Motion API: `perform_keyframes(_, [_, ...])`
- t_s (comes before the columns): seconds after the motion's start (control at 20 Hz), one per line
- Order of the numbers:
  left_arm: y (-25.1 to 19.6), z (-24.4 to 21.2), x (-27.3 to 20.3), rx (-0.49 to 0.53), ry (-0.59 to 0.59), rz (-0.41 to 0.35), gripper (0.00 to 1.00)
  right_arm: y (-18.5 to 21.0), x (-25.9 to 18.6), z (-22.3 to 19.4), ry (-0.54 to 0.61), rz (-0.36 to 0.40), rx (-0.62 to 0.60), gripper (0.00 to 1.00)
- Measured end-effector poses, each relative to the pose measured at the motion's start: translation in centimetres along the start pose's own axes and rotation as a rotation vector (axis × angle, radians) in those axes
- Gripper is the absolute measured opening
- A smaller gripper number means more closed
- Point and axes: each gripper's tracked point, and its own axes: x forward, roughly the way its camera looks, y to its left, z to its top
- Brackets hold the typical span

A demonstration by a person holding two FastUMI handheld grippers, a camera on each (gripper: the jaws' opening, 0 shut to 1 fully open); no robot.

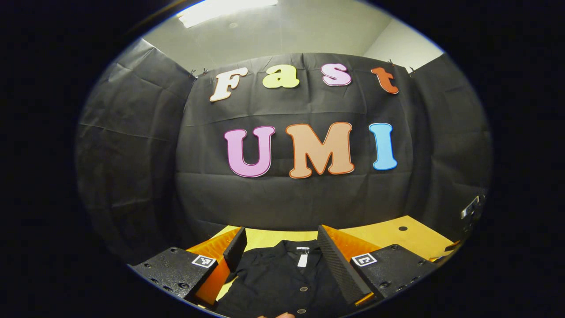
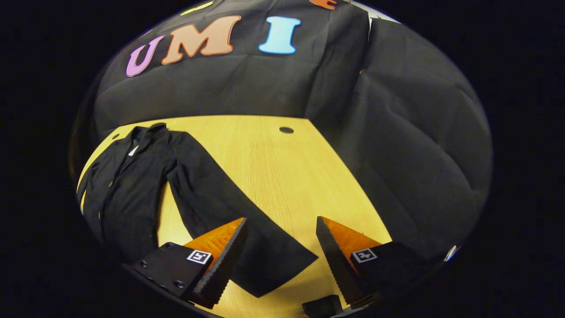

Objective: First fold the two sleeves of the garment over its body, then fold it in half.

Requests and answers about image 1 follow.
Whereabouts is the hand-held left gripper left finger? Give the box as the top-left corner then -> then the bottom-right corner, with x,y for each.
132,226 -> 248,307

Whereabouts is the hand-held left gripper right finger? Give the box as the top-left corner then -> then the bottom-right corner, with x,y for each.
317,224 -> 438,307

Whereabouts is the black button shirt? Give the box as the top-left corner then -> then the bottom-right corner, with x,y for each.
215,240 -> 358,318

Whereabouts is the black backdrop cloth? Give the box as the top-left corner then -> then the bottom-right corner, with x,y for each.
75,38 -> 493,265

